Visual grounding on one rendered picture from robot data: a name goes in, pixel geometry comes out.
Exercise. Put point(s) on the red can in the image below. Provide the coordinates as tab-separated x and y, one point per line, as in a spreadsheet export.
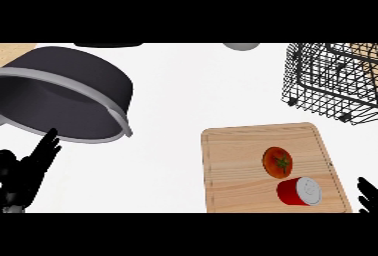
296	193

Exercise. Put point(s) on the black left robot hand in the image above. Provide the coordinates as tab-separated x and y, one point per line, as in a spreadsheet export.
30	173

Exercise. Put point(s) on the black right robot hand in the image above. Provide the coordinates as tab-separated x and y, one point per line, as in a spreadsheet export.
370	193

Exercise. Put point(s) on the wooden cutting board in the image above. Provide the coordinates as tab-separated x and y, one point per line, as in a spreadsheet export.
246	173

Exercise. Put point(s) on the grey round object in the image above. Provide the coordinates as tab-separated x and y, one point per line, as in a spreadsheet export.
241	46

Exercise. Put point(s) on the red tomato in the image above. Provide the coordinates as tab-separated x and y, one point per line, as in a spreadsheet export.
278	162

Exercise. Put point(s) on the dark grey pot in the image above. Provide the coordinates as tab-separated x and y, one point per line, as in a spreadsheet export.
64	93

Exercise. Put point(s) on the pale wooden board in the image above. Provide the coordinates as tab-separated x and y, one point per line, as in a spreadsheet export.
12	51

